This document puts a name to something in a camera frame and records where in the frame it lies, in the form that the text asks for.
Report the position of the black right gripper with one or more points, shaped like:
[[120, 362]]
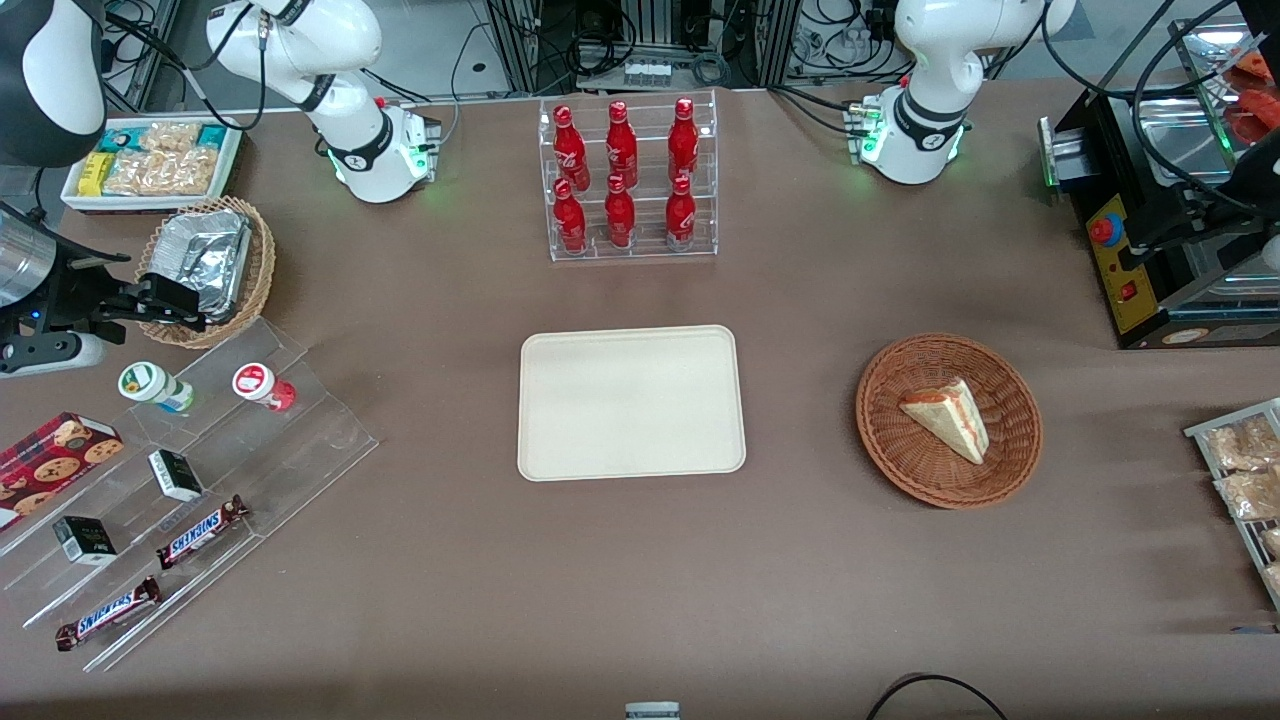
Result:
[[88, 297]]

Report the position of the green yogurt cup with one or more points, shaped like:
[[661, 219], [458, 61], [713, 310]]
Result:
[[150, 385]]

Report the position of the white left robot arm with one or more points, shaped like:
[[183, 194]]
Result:
[[925, 110]]

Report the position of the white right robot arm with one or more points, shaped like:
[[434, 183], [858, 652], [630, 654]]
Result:
[[340, 60]]

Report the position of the red gum bottle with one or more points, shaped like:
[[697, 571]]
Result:
[[260, 385]]

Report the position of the white snack tray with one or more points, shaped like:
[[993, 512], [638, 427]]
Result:
[[75, 200]]

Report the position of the beige plastic tray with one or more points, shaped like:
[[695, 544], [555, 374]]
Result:
[[630, 405]]

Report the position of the silver foil container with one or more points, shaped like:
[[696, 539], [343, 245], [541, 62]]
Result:
[[205, 255]]

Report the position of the oval brown wicker basket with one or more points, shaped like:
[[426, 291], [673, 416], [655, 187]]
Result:
[[262, 270]]

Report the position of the clear bag of crackers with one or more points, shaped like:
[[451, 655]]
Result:
[[160, 173], [170, 135]]

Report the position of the yellow snack pack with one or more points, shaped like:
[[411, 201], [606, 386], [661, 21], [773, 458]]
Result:
[[97, 173]]

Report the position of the teal snack pack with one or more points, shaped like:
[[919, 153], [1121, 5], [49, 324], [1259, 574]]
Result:
[[211, 137], [122, 140]]

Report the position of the small black box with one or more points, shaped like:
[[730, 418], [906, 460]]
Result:
[[176, 476], [85, 541]]

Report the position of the clear acrylic stepped display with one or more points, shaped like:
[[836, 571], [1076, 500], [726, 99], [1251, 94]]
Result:
[[300, 440]]

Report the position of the red cookie box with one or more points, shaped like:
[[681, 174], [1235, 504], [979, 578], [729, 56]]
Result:
[[50, 460]]

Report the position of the brown snickers bar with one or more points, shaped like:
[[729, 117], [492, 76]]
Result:
[[200, 533], [108, 614]]

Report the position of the red cola bottle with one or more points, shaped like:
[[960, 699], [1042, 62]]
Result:
[[683, 145], [621, 150], [620, 218], [570, 222], [680, 218], [570, 150]]

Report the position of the clear acrylic bottle rack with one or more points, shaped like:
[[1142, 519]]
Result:
[[645, 255]]

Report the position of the white power strip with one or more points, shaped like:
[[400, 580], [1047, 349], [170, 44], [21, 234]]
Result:
[[655, 72]]

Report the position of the small grey device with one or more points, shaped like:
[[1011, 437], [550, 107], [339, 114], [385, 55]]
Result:
[[652, 711]]

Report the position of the round brown wicker basket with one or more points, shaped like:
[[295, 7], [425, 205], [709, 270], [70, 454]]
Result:
[[900, 450]]

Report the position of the wrapped triangle sandwich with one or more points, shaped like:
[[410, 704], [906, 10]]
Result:
[[950, 420]]

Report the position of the black food warmer cabinet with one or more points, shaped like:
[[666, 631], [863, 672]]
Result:
[[1130, 240]]

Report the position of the clear bag of rice snacks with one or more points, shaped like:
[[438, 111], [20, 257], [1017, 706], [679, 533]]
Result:
[[1274, 580], [1250, 495], [1240, 445], [1272, 543]]

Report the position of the red packaged food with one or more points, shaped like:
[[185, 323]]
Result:
[[1255, 115]]

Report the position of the blue tape strip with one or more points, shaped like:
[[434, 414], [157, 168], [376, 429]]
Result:
[[1255, 629]]

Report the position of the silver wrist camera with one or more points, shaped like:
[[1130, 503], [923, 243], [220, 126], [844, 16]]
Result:
[[50, 355]]

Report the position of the aluminium frame structure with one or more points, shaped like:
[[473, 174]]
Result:
[[520, 45]]

